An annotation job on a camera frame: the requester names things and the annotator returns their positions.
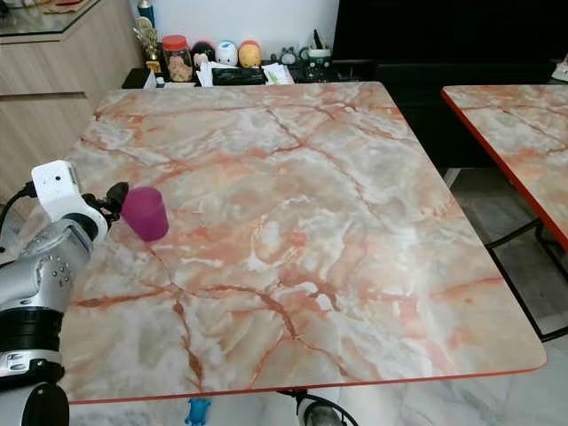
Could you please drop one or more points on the purple plastic cup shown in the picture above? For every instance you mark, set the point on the purple plastic cup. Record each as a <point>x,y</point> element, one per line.
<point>146,215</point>

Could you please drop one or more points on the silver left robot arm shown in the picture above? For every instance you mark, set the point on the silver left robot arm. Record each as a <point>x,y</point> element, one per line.
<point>35,284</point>

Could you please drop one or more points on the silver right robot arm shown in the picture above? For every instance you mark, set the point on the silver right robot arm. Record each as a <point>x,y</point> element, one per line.
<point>317,414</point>

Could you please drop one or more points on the light wooden cabinet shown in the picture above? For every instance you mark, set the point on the light wooden cabinet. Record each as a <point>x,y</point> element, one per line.
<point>53,89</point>

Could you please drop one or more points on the red lid snack jar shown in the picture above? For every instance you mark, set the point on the red lid snack jar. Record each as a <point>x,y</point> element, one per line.
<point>177,62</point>

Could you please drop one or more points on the gold trophy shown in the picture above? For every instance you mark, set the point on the gold trophy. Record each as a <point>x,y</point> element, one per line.
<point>147,44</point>

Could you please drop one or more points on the black round figurine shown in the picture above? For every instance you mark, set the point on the black round figurine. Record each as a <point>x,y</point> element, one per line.
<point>203,54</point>

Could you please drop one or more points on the flat black box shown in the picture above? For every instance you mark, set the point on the flat black box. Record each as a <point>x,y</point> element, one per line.
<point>238,76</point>

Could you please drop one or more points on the white egg figurine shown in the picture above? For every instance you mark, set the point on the white egg figurine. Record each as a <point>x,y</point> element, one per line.
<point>226,53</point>

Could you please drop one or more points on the blue bottle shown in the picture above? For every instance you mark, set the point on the blue bottle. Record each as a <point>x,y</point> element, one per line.
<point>145,11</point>

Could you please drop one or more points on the orange yellow egg figurine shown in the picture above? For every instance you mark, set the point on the orange yellow egg figurine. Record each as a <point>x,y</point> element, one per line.
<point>249,54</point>

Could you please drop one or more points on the red book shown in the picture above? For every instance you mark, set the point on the red book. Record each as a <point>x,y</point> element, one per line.
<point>71,3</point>

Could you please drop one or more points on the white green paper packet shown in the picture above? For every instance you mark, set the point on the white green paper packet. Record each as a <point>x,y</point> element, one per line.
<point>277,74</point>

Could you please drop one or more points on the large marble pattern table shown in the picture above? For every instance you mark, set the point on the large marble pattern table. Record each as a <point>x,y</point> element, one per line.
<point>319,231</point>

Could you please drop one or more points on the small grey figurine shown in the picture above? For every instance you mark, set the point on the small grey figurine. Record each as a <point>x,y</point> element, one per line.
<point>288,56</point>

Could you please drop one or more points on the small blue toy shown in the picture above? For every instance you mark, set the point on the small blue toy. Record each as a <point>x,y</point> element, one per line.
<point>198,411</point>

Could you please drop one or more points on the white green pen holder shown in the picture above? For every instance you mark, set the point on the white green pen holder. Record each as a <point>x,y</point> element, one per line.
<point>319,53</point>

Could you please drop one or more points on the black television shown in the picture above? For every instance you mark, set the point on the black television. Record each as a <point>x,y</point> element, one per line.
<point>444,28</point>

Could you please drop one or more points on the marble table with black legs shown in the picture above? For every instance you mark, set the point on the marble table with black legs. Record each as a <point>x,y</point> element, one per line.
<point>515,133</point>

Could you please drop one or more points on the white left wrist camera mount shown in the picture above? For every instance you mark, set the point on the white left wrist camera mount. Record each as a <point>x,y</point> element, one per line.
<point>56,185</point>

